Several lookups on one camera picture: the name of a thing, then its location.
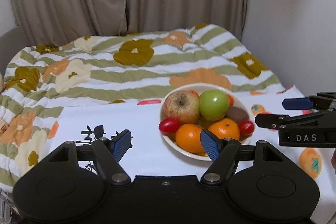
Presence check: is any white fruit print cloth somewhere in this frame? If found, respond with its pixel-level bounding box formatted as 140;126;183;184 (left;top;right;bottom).
48;102;335;223

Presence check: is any small mandarin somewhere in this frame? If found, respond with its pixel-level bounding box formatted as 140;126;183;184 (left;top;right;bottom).
227;94;235;106

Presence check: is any large orange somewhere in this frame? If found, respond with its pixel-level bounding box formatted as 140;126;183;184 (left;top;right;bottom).
175;124;205;154

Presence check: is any red cherry tomato front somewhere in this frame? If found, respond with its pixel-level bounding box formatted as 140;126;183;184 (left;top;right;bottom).
158;118;180;135

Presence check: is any red cherry tomato back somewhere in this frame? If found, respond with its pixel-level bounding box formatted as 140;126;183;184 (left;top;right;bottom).
239;120;255;136

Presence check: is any brown kiwi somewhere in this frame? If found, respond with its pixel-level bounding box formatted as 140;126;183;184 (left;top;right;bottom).
226;106;249;124

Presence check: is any grey headboard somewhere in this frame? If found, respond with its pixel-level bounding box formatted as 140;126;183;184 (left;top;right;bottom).
0;26;30;76

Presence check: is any orange mandarin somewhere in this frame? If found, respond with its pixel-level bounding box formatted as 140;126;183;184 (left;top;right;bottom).
209;118;240;140

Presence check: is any red cherry tomato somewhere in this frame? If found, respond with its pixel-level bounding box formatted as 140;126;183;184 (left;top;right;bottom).
158;118;180;135
239;120;255;136

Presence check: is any large yellow-red apple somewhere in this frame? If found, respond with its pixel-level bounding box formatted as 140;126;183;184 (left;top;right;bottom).
163;90;200;124

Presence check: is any striped floral quilt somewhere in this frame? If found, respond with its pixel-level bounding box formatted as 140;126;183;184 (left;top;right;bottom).
1;23;284;192

